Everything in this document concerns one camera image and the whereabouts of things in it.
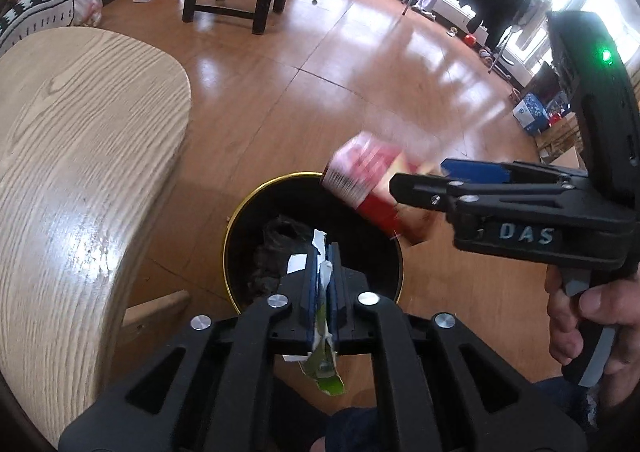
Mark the small red object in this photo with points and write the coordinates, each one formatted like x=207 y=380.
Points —
x=469 y=39

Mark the black and white striped cushion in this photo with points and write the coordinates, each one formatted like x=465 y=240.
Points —
x=40 y=1

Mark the white and green torn wrapper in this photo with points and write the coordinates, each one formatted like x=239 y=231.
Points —
x=322 y=367

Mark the red snack box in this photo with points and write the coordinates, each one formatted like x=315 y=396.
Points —
x=370 y=166

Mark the blue and white box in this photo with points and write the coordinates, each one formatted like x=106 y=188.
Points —
x=530 y=114

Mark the metal clothes rack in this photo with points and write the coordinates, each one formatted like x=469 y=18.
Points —
x=500 y=56

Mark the dark crumpled plastic bag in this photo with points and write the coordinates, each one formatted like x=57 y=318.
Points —
x=272 y=252

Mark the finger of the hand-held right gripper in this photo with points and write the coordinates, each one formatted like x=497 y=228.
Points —
x=475 y=169
x=420 y=194

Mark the black bin with gold rim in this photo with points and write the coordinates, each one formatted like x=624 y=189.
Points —
x=240 y=242

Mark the person's right hand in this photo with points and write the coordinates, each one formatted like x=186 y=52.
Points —
x=565 y=322

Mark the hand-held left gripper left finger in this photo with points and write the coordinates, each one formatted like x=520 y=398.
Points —
x=312 y=287

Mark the clear plastic bag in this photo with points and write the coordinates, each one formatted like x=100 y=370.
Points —
x=89 y=9

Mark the person's leg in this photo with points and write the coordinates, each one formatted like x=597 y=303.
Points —
x=345 y=427

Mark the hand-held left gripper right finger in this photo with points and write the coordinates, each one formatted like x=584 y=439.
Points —
x=336 y=287

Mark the light wooden table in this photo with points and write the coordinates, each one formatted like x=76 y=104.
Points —
x=75 y=156

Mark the cardboard box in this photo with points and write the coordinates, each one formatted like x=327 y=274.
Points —
x=560 y=141

